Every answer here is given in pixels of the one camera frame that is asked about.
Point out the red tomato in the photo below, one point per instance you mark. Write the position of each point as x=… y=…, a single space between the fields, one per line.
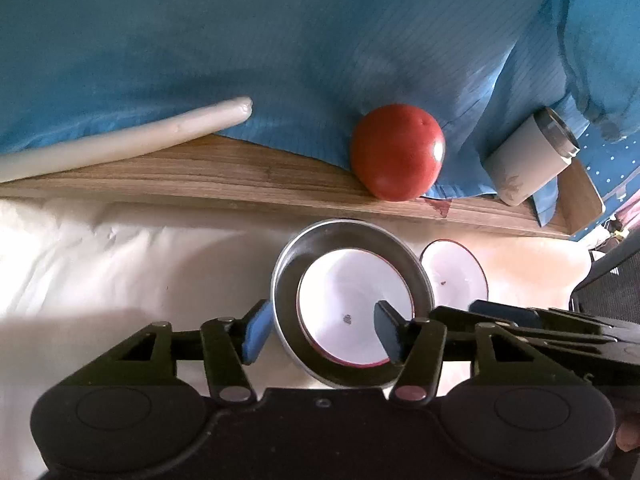
x=395 y=152

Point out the blue dotted cloth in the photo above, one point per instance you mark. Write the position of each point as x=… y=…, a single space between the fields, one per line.
x=617 y=165

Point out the blue work coat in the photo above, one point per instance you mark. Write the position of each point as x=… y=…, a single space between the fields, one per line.
x=200 y=35

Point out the cream table paper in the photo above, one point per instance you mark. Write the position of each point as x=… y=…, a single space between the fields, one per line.
x=125 y=260

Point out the black mesh office chair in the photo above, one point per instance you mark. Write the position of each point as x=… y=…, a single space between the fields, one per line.
x=610 y=285

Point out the deep steel bowl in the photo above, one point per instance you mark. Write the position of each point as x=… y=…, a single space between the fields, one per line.
x=287 y=280

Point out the white thermos flask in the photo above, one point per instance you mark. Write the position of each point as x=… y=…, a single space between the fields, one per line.
x=525 y=160

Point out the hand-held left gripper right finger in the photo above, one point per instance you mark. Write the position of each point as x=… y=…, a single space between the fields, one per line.
x=389 y=332

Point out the wooden cutting board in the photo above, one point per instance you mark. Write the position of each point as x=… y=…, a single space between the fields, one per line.
x=200 y=172

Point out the person's right hand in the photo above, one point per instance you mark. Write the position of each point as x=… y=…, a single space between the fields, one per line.
x=627 y=432

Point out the white bowl with red rim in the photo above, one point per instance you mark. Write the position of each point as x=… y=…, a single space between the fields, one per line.
x=455 y=272
x=350 y=290

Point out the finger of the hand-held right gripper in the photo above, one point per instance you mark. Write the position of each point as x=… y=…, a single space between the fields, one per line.
x=500 y=312
x=452 y=317

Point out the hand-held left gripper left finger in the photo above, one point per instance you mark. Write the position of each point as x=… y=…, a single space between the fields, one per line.
x=255 y=335

